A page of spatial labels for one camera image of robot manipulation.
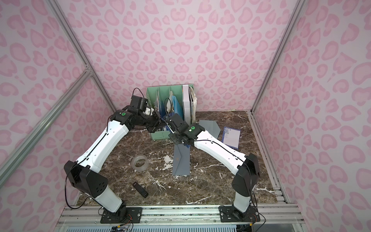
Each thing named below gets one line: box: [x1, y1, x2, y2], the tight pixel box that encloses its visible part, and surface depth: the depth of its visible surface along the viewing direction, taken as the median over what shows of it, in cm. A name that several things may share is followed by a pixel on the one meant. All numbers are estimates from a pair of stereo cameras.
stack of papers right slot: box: [188, 85, 198, 125], surface depth 95 cm
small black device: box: [132, 181, 149, 199], surface depth 82 cm
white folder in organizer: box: [182, 84, 192, 126], surface depth 97 cm
